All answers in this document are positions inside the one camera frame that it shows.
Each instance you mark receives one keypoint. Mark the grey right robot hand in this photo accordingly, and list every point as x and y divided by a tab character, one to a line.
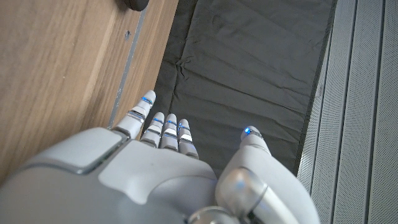
140	180

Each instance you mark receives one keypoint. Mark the black glasses case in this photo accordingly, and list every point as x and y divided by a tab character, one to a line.
136	4

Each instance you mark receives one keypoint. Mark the grey tape outline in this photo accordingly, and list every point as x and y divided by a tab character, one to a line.
127	65

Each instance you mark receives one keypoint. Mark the black curtain backdrop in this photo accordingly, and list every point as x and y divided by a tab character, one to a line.
248	62

